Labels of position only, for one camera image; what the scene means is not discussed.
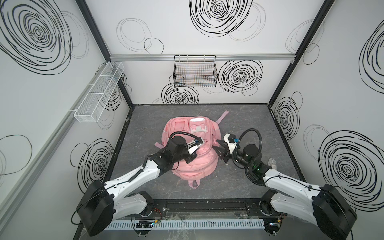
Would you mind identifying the pink student backpack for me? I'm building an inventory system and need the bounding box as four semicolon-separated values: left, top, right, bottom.
155;111;229;189

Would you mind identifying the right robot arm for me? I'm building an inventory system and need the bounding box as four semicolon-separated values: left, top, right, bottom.
213;139;358;240

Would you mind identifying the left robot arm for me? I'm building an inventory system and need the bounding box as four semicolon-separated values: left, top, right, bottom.
75;132;204;237

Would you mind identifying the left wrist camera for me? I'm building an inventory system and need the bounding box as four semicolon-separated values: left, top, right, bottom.
187;138;204;155

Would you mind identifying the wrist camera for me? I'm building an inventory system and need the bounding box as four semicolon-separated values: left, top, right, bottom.
224;133;240;154
187;138;204;155

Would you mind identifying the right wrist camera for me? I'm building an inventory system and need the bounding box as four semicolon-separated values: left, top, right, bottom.
224;133;240;154

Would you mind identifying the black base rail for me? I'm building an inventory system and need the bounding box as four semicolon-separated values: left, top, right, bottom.
119;198;304;217

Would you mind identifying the black wire basket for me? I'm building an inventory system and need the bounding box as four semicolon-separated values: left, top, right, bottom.
173;60;219;88

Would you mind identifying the clear acrylic wall shelf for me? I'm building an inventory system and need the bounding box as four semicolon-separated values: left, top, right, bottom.
74;62;125;123

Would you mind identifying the white slotted cable duct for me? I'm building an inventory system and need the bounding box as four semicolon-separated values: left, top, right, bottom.
105;219;265;231

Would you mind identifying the aluminium wall rail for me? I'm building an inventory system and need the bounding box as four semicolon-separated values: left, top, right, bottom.
110;54;296;62

